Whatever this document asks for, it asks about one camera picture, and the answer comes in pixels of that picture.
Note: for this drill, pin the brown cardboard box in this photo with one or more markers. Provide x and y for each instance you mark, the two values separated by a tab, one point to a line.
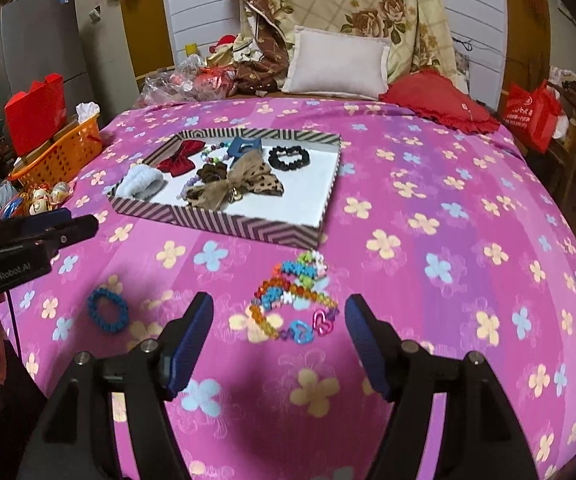
65	132

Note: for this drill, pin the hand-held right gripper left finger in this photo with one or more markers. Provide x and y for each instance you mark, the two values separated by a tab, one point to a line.
193	345

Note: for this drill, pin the grey refrigerator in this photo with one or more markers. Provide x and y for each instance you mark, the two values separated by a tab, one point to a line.
38	45

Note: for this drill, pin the red shopping bag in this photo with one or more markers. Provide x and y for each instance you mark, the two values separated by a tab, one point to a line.
530	115

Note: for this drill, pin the red frilled cushion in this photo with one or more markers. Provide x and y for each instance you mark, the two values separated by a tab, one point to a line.
437	100

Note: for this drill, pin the white egg-shaped toy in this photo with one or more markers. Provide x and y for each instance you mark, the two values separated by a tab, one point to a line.
60	191
40	194

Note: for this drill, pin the red gift bag left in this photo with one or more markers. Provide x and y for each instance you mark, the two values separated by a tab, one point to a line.
33	115

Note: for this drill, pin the pink floral blanket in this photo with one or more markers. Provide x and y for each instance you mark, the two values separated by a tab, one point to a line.
442	235

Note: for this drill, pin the red snack packet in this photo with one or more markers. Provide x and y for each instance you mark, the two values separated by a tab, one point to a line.
213	82

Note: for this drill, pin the white fluffy scrunchie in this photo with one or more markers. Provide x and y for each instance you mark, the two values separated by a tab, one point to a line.
140	182

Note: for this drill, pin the striped cardboard box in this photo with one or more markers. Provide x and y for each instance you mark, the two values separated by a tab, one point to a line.
288	230

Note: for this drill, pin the white pillow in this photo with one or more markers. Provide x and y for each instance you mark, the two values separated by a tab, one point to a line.
338	62

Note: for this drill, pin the blue snack packets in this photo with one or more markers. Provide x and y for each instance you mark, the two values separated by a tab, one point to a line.
10	207

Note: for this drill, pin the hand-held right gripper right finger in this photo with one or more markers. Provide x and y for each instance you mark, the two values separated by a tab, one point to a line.
367	345

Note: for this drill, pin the blue hair claw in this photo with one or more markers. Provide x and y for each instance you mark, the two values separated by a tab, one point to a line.
245	145

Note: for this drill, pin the lucky cat figurines pack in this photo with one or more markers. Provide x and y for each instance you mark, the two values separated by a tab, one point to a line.
39	206

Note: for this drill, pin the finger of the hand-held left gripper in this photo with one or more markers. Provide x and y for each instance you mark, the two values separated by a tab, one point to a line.
43	220
75	230

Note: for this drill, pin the orange plastic basket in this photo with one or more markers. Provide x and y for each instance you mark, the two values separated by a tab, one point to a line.
63	157

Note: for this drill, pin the dark brown scrunchie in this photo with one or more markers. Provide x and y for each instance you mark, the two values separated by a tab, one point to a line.
210	175

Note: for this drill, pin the white tissue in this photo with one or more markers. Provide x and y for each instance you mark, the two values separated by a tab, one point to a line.
87	111

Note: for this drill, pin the black scrunchie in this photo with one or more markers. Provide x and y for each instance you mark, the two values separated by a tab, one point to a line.
273	160

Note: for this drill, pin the clear plastic bag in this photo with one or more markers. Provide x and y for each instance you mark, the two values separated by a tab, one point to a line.
168	85

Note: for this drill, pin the beige floral quilt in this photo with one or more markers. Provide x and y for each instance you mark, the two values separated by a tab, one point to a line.
367	5

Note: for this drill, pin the red velvet bow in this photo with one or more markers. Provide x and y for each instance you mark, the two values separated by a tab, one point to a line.
178	160

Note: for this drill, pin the red stuffed toy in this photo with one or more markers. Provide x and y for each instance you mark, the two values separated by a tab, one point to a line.
223	45

